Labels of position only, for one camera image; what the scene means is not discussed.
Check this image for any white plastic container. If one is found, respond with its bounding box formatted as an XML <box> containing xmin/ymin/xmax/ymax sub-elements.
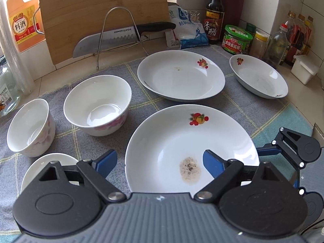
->
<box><xmin>291</xmin><ymin>55</ymin><xmax>319</xmax><ymax>85</ymax></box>

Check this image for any red knife block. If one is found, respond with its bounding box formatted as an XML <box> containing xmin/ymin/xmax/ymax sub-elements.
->
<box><xmin>222</xmin><ymin>0</ymin><xmax>244</xmax><ymax>29</ymax></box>

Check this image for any steel wire rack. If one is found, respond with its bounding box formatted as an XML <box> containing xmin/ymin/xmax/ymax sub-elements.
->
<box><xmin>96</xmin><ymin>6</ymin><xmax>149</xmax><ymax>71</ymax></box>

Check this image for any clear bottle red cap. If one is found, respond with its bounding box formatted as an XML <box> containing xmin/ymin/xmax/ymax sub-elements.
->
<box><xmin>263</xmin><ymin>24</ymin><xmax>288</xmax><ymax>69</ymax></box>

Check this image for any white bowl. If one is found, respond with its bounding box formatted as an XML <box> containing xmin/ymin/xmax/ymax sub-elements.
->
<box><xmin>63</xmin><ymin>75</ymin><xmax>132</xmax><ymax>137</ymax></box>
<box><xmin>7</xmin><ymin>98</ymin><xmax>55</xmax><ymax>157</ymax></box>
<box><xmin>20</xmin><ymin>152</ymin><xmax>84</xmax><ymax>195</ymax></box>

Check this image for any yellow lid spice jar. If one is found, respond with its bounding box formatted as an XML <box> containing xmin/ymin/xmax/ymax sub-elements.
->
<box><xmin>249</xmin><ymin>31</ymin><xmax>268</xmax><ymax>59</ymax></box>

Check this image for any white blue salt bag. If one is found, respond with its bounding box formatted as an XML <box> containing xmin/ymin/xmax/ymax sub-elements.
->
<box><xmin>165</xmin><ymin>4</ymin><xmax>209</xmax><ymax>49</ymax></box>

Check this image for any bamboo cutting board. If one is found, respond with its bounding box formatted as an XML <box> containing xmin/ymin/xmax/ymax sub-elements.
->
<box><xmin>39</xmin><ymin>0</ymin><xmax>170</xmax><ymax>64</ymax></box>

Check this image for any orange cooking wine jug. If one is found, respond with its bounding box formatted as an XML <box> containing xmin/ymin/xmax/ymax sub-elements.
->
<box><xmin>6</xmin><ymin>0</ymin><xmax>45</xmax><ymax>52</ymax></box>

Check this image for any grey teal kitchen mat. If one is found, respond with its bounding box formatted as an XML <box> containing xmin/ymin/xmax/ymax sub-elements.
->
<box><xmin>1</xmin><ymin>46</ymin><xmax>312</xmax><ymax>242</ymax></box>

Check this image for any white plate with stain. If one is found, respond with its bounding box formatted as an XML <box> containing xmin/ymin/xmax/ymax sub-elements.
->
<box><xmin>125</xmin><ymin>104</ymin><xmax>259</xmax><ymax>195</ymax></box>

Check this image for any kitchen knife black handle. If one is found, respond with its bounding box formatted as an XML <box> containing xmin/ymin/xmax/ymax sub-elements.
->
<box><xmin>72</xmin><ymin>21</ymin><xmax>176</xmax><ymax>58</ymax></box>

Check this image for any green lid sauce jar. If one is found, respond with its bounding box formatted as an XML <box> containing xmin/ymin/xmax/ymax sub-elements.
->
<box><xmin>221</xmin><ymin>25</ymin><xmax>253</xmax><ymax>54</ymax></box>

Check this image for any white floral plate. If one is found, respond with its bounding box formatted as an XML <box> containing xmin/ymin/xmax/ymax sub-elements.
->
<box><xmin>229</xmin><ymin>54</ymin><xmax>288</xmax><ymax>99</ymax></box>
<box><xmin>137</xmin><ymin>50</ymin><xmax>225</xmax><ymax>103</ymax></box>

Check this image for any green cap small jar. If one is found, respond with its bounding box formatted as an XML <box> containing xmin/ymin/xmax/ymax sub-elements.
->
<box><xmin>245</xmin><ymin>22</ymin><xmax>256</xmax><ymax>36</ymax></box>

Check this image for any dark vinegar bottle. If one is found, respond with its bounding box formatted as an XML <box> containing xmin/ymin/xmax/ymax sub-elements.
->
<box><xmin>203</xmin><ymin>0</ymin><xmax>225</xmax><ymax>45</ymax></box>

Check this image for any glass jar black lid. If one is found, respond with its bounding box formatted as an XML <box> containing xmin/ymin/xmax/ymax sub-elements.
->
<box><xmin>0</xmin><ymin>56</ymin><xmax>22</xmax><ymax>117</ymax></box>

